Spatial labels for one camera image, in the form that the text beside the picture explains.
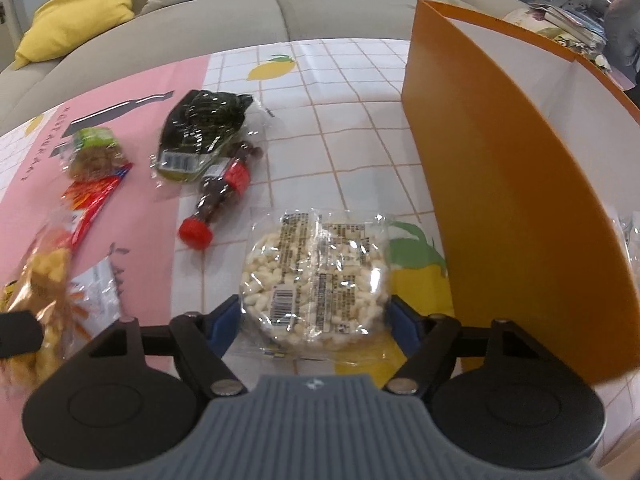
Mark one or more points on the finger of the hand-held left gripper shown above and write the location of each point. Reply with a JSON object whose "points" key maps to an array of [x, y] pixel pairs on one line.
{"points": [[20, 335]]}

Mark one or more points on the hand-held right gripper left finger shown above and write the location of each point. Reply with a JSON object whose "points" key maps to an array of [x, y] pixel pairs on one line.
{"points": [[226, 321]]}

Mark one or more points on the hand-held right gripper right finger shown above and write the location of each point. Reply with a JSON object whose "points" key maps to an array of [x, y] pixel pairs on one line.
{"points": [[403, 325]]}

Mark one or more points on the clear yellow puff snack bag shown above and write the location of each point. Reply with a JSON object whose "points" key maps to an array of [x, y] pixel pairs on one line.
{"points": [[45, 280]]}

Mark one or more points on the round clear white snack pack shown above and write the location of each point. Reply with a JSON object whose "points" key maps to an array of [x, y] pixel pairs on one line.
{"points": [[312, 280]]}

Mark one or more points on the cola bottle shaped candy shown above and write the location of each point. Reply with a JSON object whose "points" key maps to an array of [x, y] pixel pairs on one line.
{"points": [[220, 195]]}

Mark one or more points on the orange cardboard box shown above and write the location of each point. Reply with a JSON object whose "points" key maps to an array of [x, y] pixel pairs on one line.
{"points": [[500, 170]]}

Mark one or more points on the dark green snack bag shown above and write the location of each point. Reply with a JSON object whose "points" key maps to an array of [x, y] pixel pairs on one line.
{"points": [[200, 130]]}

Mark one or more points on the clear white snack stick packet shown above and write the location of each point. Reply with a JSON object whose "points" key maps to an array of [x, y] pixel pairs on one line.
{"points": [[97, 295]]}

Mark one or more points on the red snack packet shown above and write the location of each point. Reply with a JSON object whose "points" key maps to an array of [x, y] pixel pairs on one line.
{"points": [[92, 197]]}

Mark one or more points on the green topped nut snack bag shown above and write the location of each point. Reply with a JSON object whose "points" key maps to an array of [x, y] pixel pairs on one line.
{"points": [[92, 155]]}

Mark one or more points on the pink and white printed tablecloth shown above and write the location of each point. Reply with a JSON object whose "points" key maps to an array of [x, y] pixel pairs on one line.
{"points": [[350, 110]]}

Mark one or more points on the beige sofa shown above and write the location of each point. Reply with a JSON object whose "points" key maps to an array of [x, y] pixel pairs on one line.
{"points": [[200, 25]]}

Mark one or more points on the yellow pillow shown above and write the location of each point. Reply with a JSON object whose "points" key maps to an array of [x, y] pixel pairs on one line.
{"points": [[80, 10]]}

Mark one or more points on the stack of magazines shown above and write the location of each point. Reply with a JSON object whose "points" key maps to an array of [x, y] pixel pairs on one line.
{"points": [[575, 22]]}

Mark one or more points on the dark grey chair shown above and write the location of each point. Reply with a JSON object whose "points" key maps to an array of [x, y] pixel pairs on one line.
{"points": [[625, 30]]}

